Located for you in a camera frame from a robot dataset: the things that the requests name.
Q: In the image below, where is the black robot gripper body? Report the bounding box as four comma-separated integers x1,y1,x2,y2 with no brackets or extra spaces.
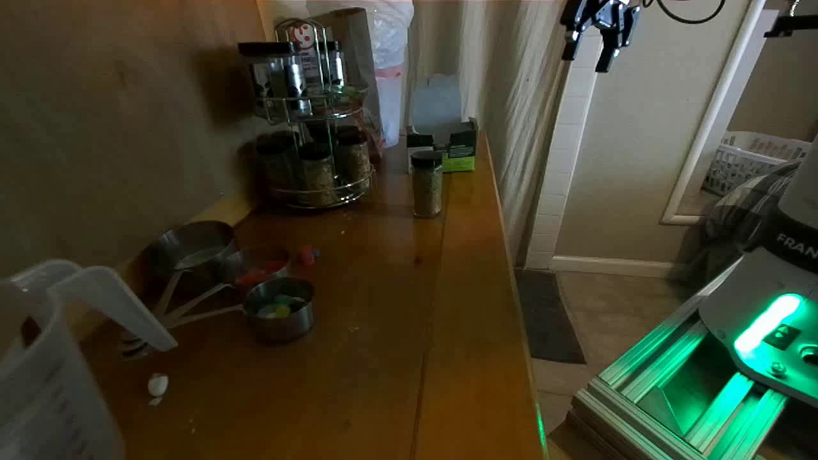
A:
560,0,645,38

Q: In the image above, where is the dark-capped spice bottle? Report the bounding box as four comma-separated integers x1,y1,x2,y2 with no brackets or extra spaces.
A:
410,148,448,221

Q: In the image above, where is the translucent white plastic container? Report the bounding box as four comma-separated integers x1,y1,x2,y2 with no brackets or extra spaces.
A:
406,71,469,134

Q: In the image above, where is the green and white box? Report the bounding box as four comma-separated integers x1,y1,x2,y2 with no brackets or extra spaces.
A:
404,117,480,177

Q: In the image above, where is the white laundry basket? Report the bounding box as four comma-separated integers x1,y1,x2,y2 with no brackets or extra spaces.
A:
700,129,817,200

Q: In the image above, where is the brown paper bag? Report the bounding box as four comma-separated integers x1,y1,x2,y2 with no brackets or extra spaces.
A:
321,5,386,134

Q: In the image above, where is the grey plaid cloth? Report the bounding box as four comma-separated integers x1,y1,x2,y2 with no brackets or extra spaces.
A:
667,163,804,294

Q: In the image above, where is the spice jar with dark lid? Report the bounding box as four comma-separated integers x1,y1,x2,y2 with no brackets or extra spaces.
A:
323,38,349,92
257,130,300,195
336,125,374,186
298,140,339,200

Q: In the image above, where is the dark floor mat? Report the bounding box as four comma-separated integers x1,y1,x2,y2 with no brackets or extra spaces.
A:
515,268,588,368

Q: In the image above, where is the small red object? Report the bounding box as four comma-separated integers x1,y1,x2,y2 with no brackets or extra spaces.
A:
291,242,323,272

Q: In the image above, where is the medium metal measuring cup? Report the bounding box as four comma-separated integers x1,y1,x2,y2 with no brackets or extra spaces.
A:
166,242,295,324

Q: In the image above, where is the small metal measuring cup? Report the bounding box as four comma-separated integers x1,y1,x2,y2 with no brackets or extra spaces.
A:
120,276,321,359

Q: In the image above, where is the large metal measuring cup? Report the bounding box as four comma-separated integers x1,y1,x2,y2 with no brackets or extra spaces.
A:
138,221,243,319

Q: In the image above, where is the small white crumpled scrap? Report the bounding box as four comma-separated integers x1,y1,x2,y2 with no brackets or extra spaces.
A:
147,371,171,407

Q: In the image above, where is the clear plastic measuring jug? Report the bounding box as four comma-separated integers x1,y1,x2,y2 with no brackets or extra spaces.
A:
0,258,181,460

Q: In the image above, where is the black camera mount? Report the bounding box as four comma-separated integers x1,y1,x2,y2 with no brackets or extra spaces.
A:
763,0,818,41

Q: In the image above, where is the round wire spice rack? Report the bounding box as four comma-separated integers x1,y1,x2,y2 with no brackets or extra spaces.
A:
239,18,378,212

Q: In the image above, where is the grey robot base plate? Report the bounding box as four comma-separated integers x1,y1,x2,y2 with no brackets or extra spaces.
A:
695,249,818,410

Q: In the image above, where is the aluminium extrusion frame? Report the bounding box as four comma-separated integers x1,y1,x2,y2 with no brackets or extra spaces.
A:
569,258,818,460

